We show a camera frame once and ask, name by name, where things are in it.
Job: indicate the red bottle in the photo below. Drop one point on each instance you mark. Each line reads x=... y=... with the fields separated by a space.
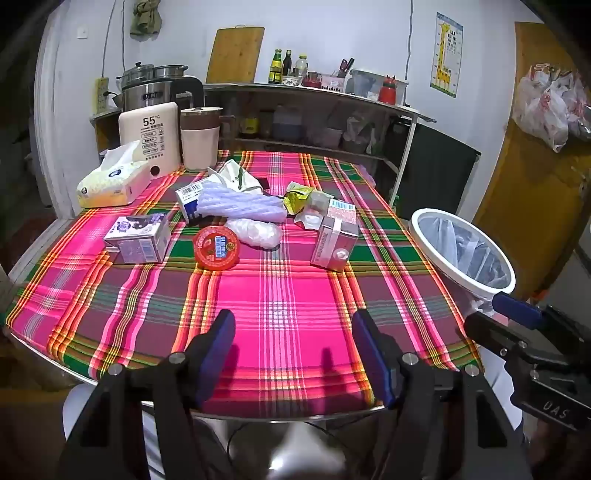
x=388 y=92

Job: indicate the white wall switch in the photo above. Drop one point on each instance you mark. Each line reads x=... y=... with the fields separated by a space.
x=83 y=30

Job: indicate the metal shelf unit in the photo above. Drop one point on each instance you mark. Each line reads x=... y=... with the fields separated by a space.
x=323 y=94

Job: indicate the yellow wrapper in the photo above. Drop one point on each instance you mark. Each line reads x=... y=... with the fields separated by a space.
x=295 y=198

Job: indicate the pink plaid tablecloth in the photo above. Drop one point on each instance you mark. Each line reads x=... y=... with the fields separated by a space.
x=286 y=286

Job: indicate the wooden cutting board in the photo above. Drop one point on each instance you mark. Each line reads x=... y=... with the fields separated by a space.
x=235 y=55

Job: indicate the yellow label bottle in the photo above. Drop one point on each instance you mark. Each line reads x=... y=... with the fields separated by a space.
x=250 y=127

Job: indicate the giraffe wall poster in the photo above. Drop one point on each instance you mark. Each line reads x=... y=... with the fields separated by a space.
x=446 y=55

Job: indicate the white patterned bowl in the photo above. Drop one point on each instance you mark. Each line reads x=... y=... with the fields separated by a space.
x=292 y=81

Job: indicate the purple milk carton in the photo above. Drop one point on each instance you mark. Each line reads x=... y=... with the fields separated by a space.
x=138 y=235

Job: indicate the kitchen knives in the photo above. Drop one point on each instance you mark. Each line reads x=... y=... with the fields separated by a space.
x=345 y=68

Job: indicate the yellow power strip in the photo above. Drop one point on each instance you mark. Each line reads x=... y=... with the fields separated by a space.
x=101 y=94

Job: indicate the silver green wrapper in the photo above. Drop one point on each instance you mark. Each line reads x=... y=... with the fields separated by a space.
x=321 y=198

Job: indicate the white thermostatic kettle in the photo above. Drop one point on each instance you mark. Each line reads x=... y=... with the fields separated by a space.
x=152 y=138

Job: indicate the dark sauce bottle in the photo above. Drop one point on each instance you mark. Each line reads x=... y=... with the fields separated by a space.
x=287 y=64

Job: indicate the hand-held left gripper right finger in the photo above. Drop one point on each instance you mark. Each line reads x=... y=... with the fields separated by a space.
x=369 y=355

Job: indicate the wooden door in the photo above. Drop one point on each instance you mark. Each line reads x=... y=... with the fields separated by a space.
x=531 y=198

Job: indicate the white green wrapper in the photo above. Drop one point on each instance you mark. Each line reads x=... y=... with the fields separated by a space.
x=235 y=177

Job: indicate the steel electric kettle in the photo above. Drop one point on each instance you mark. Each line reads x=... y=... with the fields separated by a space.
x=147 y=94

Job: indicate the clear bottle with yellow cap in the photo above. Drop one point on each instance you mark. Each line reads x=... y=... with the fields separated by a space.
x=301 y=67

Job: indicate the brown wrapper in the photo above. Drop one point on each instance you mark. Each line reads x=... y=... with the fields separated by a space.
x=265 y=183

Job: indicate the red round cup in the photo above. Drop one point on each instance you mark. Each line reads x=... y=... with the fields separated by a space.
x=216 y=247

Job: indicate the white trash bin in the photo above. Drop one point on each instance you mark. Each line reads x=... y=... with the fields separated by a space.
x=418 y=237

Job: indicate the black cabinet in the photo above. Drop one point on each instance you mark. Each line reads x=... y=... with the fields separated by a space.
x=434 y=170

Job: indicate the pink carton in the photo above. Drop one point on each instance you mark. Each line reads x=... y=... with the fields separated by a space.
x=334 y=240

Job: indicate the hanging plastic bags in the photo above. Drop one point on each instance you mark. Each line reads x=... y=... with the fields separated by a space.
x=545 y=106

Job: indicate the green oil bottle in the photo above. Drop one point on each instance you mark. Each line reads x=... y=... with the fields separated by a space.
x=275 y=69

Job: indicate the red jar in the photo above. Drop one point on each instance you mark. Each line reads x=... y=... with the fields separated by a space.
x=311 y=81

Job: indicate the white tissue pack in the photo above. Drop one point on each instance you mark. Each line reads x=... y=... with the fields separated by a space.
x=115 y=184

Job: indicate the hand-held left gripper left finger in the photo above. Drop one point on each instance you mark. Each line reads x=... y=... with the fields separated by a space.
x=217 y=355

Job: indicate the clear plastic bag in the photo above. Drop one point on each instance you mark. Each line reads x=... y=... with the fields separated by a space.
x=256 y=233

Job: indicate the white plastic bag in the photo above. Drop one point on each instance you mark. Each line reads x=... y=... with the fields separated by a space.
x=359 y=134

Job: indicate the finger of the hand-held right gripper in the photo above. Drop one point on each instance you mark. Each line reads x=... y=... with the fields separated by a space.
x=512 y=308
x=489 y=332

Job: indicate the white blue carton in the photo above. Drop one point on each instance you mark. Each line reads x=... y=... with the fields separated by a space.
x=187 y=203

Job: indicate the clear plastic container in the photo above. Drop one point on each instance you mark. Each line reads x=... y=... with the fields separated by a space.
x=364 y=85

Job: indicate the pink utensil basket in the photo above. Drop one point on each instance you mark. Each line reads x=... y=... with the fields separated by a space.
x=332 y=84

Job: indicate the hanging green cloth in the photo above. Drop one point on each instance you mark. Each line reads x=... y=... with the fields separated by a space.
x=145 y=21

